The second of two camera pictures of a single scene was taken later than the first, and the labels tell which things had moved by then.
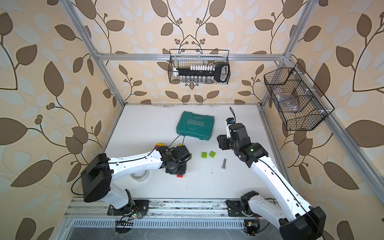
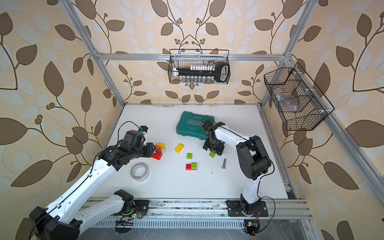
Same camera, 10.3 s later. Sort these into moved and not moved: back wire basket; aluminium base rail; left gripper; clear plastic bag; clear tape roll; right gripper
Moved: right gripper; left gripper
Not moved: clear plastic bag; back wire basket; aluminium base rail; clear tape roll
